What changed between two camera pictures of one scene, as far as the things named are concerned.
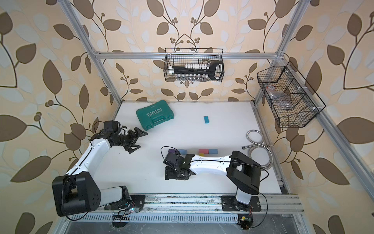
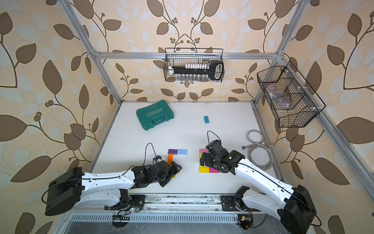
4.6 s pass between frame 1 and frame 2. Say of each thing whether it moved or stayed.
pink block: stayed
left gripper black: moved
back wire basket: stayed
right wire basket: stayed
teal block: stayed
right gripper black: moved
